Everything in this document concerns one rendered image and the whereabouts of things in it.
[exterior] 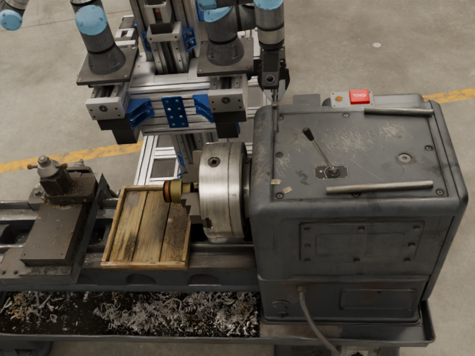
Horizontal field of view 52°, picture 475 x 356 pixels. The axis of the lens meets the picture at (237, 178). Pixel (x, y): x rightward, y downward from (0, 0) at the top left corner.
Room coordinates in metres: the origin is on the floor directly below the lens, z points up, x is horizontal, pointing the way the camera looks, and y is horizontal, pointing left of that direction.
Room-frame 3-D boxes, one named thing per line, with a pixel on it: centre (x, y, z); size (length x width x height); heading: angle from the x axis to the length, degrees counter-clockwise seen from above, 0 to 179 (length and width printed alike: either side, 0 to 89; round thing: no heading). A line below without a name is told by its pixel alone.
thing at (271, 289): (0.97, -0.34, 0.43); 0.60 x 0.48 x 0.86; 79
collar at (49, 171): (1.23, 0.65, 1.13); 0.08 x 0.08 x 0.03
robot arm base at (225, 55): (1.66, -0.04, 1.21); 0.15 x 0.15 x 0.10
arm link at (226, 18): (1.66, -0.05, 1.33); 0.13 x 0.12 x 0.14; 88
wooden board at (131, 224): (1.08, 0.34, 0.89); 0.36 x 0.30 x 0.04; 169
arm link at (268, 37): (1.13, -0.15, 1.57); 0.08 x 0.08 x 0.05
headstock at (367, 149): (0.97, -0.34, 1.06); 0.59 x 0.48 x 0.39; 79
